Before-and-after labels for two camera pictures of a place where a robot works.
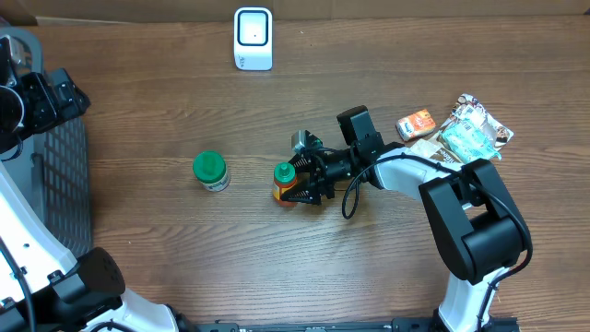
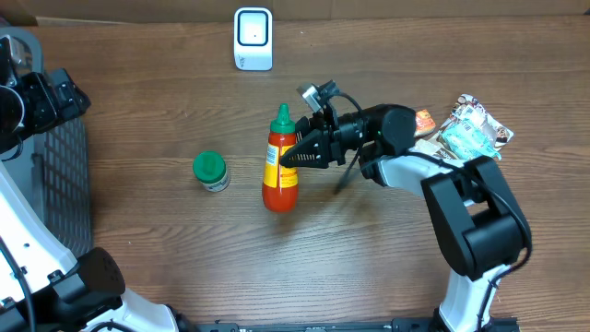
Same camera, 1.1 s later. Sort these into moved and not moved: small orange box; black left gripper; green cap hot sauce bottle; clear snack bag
Moved: green cap hot sauce bottle
Not moved: black left gripper; small orange box; clear snack bag
